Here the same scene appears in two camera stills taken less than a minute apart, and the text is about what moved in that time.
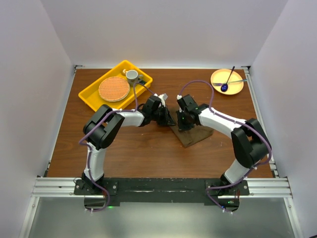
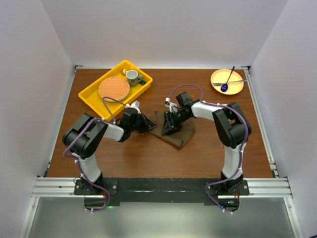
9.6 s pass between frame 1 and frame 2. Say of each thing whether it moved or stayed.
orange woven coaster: stayed
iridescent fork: stayed
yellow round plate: stayed
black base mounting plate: stayed
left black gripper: moved
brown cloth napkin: moved
